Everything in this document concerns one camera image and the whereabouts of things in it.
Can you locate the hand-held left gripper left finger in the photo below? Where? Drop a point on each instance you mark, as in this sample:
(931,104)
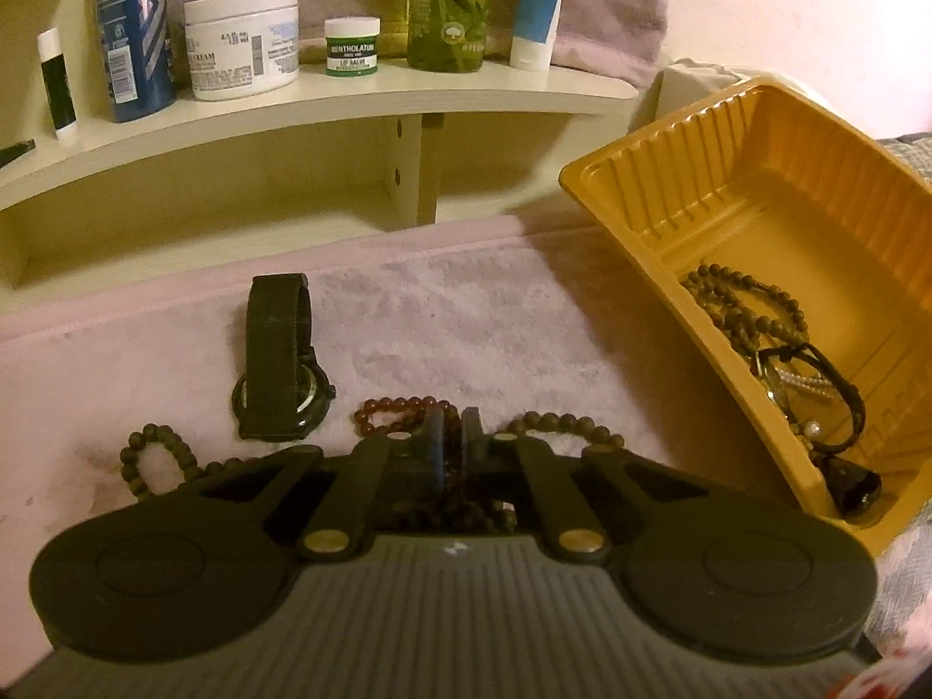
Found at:
(437,451)

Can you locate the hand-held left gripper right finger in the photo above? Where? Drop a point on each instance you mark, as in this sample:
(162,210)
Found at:
(470,451)

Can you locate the black pendant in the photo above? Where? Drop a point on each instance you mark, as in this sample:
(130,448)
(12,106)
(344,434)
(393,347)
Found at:
(852,484)

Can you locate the yellow plastic tray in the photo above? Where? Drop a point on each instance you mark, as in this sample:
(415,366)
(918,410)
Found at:
(801,233)

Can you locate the pink blanket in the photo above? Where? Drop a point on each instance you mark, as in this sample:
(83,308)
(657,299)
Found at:
(473,320)

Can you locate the black wrist watch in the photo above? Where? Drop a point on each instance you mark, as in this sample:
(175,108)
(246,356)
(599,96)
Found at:
(273,349)

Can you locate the cream wooden shelf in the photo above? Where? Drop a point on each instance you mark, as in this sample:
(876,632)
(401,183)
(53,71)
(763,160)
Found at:
(291,160)

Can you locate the small green and white jar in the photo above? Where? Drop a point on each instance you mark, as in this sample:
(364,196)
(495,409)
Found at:
(352,47)

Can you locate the white pillow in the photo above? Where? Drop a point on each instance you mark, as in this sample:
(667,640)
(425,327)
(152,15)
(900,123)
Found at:
(692,87)

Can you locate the green lotion bottle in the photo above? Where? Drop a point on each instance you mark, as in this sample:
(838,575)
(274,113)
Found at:
(451,7)

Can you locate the white and blue tube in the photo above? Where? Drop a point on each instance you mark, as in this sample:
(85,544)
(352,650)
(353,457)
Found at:
(537,7)

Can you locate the white cream jar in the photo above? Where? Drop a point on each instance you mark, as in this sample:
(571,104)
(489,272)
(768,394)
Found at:
(240,44)

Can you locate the blue spray bottle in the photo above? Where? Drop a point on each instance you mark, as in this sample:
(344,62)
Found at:
(135,29)

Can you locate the white lip balm stick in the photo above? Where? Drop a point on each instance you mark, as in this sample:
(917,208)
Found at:
(58,87)

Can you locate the grey woven pillow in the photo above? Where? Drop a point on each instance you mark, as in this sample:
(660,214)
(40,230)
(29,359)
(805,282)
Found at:
(910,156)

